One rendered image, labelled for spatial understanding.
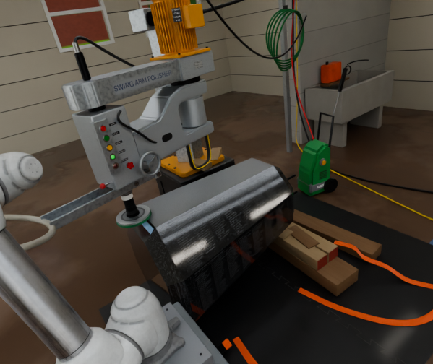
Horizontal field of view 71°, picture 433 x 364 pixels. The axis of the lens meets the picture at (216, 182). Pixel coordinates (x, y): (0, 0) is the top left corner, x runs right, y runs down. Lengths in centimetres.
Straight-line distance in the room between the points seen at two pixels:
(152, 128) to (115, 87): 32
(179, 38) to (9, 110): 611
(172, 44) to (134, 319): 153
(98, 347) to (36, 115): 706
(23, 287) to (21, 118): 698
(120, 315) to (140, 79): 119
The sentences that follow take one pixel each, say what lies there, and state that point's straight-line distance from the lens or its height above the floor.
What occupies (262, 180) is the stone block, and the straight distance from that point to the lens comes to 225.
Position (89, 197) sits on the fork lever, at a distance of 185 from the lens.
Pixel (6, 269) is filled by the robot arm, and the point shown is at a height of 145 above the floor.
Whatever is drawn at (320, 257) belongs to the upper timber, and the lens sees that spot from 247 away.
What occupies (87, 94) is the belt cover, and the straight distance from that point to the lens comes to 162.
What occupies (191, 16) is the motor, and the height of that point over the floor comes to 194.
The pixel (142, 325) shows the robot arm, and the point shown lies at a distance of 107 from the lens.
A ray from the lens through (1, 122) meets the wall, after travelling 778.
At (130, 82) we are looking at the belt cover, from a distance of 172.
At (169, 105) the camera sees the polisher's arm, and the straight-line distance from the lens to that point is 190.
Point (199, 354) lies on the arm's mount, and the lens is 121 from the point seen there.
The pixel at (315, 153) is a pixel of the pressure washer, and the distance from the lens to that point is 343.
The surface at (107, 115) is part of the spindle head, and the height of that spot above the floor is 157.
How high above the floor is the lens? 188
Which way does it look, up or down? 27 degrees down
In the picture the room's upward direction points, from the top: 10 degrees counter-clockwise
